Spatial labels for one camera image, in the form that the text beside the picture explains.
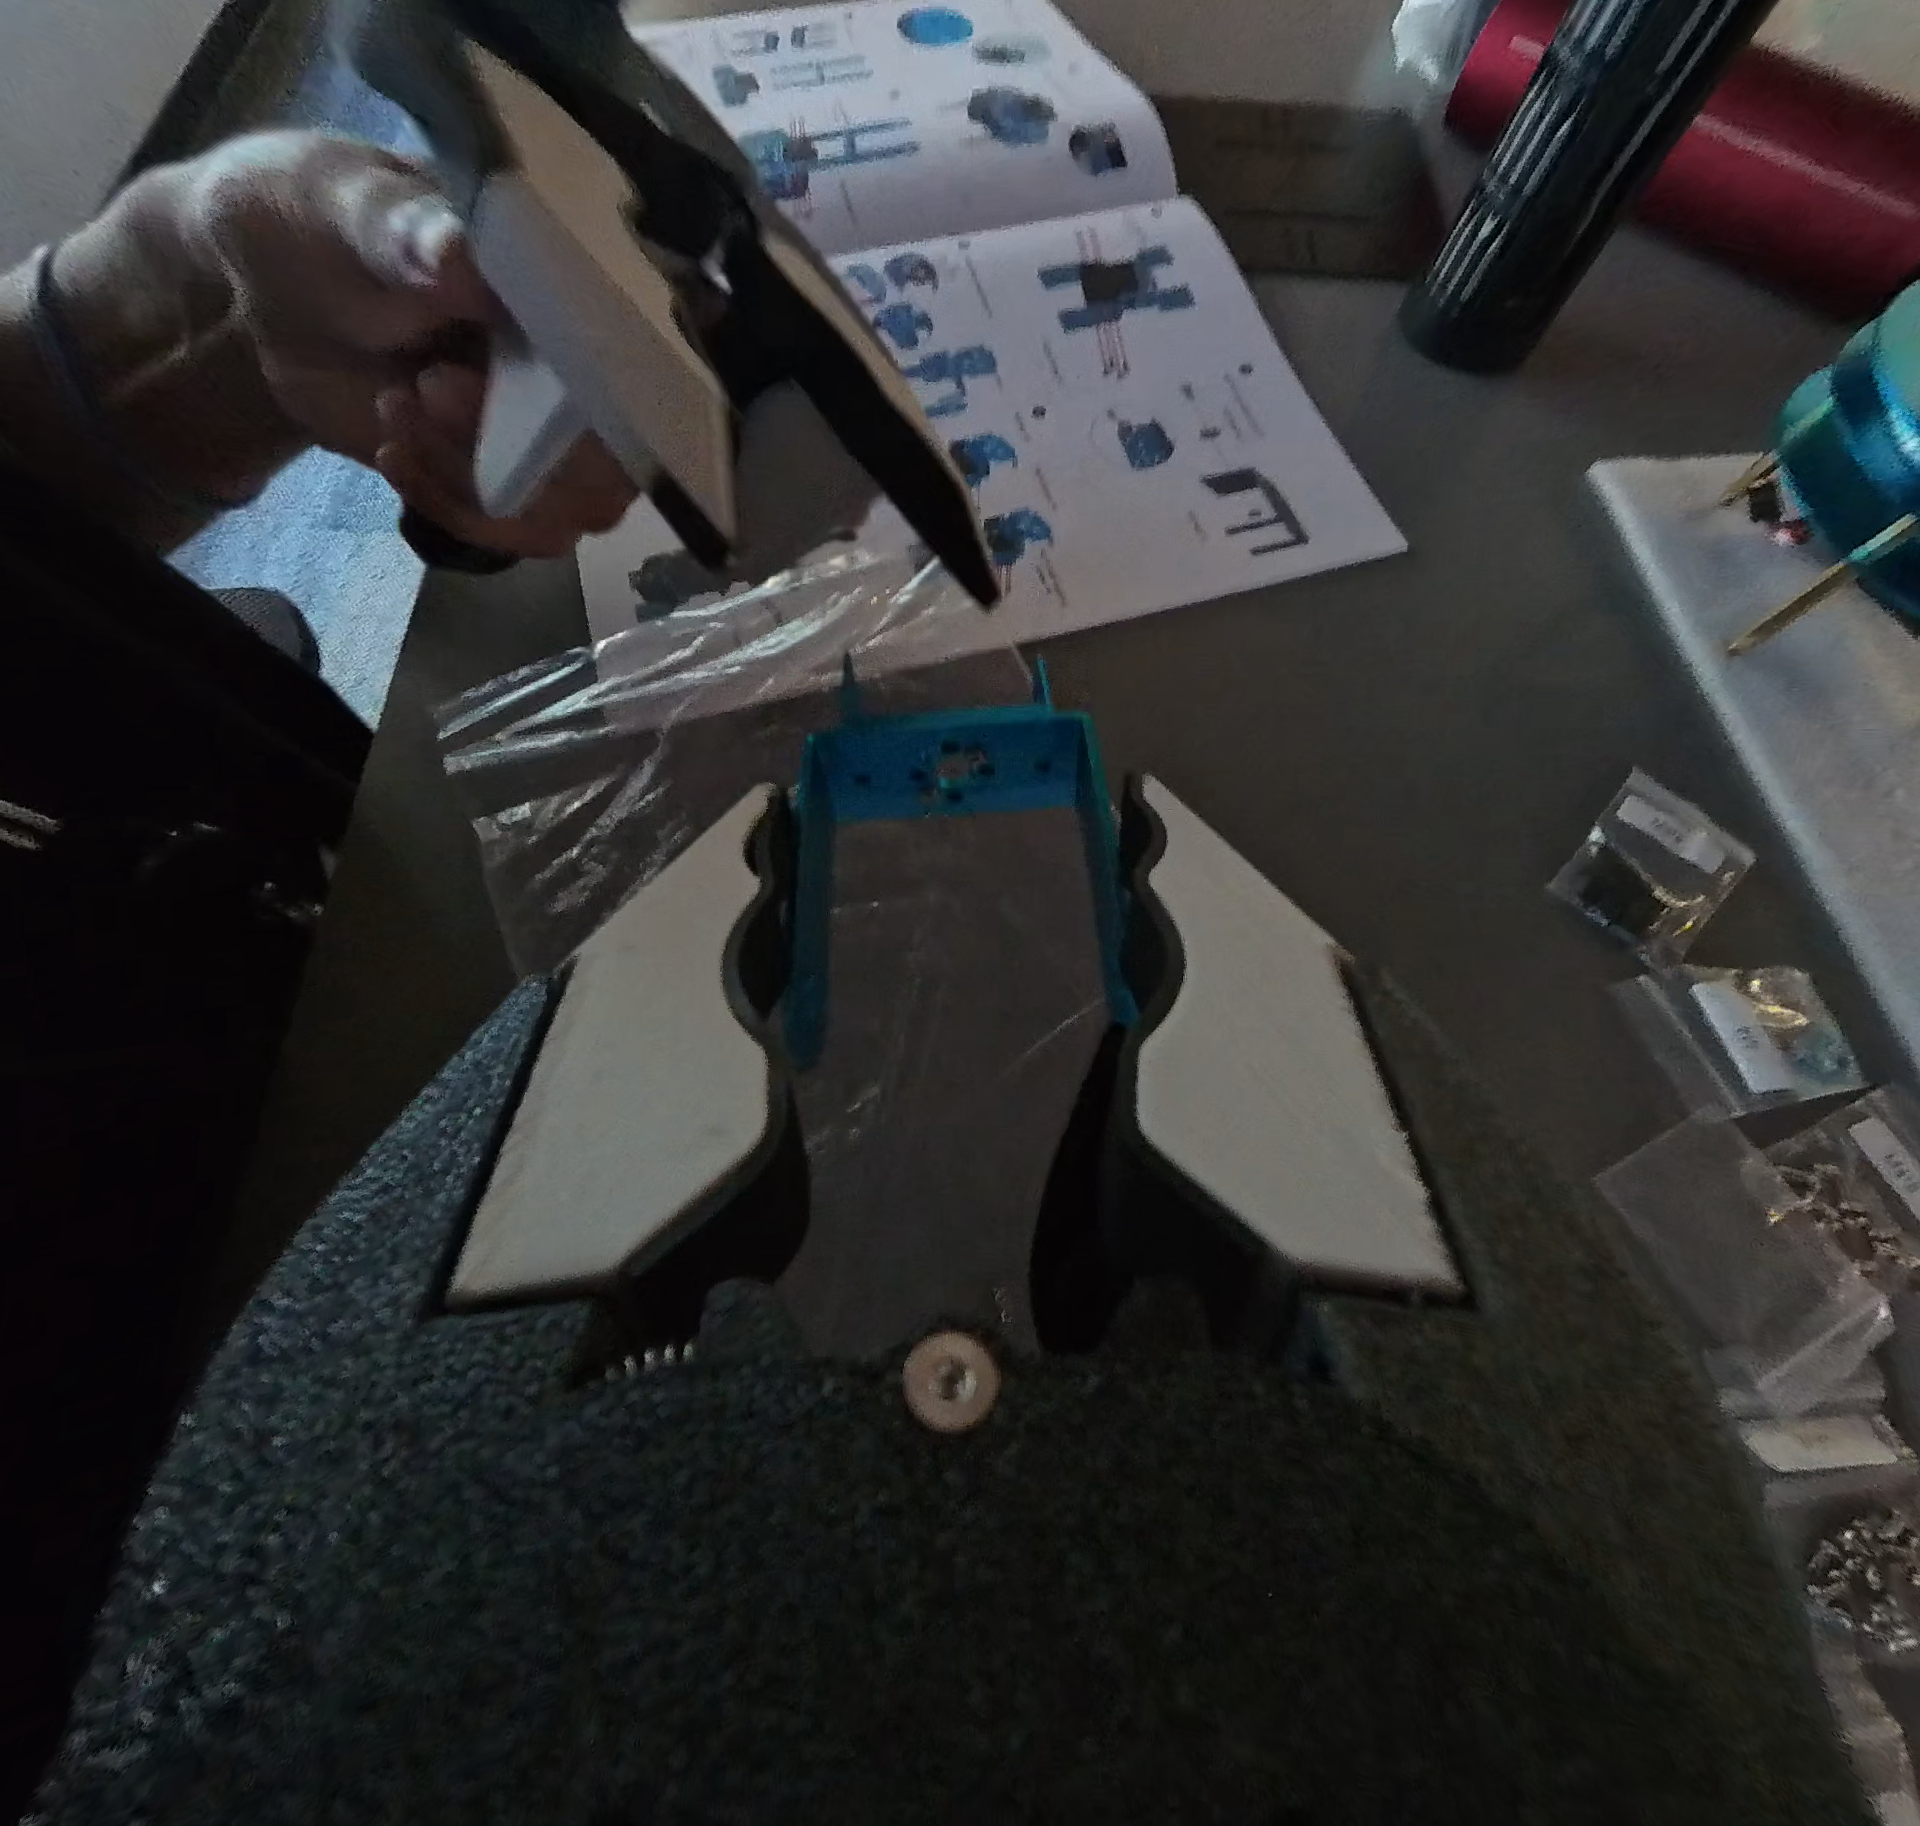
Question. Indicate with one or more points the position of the black slotted cylinder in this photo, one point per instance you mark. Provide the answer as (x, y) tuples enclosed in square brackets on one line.
[(1576, 130)]

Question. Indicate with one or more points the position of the white foam board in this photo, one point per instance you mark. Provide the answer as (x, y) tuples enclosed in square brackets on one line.
[(1726, 627)]

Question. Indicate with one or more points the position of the assembly instruction booklet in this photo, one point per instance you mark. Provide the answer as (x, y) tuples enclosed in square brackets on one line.
[(1050, 402)]

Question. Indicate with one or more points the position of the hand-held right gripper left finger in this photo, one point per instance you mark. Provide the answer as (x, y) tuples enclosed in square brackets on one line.
[(630, 1106)]

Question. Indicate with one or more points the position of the clear plastic bag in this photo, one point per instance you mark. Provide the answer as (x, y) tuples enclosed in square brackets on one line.
[(601, 806)]

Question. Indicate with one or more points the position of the red cylinder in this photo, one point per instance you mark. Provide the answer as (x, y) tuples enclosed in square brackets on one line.
[(1770, 162)]

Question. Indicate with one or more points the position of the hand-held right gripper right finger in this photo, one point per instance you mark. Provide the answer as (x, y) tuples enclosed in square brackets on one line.
[(1276, 1106)]

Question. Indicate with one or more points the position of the long blue U bracket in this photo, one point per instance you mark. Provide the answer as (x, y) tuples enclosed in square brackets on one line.
[(810, 927)]

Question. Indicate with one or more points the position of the person's left forearm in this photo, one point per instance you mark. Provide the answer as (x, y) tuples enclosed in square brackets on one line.
[(22, 371)]

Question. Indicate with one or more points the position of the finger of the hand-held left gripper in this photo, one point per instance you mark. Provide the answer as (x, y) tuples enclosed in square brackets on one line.
[(616, 312), (871, 417)]

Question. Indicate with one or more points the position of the person's dark clothing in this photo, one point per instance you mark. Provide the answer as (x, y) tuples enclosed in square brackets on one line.
[(150, 957)]

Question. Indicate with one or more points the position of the group of small parts bags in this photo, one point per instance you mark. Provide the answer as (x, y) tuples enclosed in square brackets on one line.
[(1726, 1226)]

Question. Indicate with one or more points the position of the grey flat box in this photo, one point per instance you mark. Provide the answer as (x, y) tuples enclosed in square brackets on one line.
[(1291, 192)]

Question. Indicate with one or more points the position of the person's left hand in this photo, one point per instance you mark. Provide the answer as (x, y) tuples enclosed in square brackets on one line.
[(270, 312)]

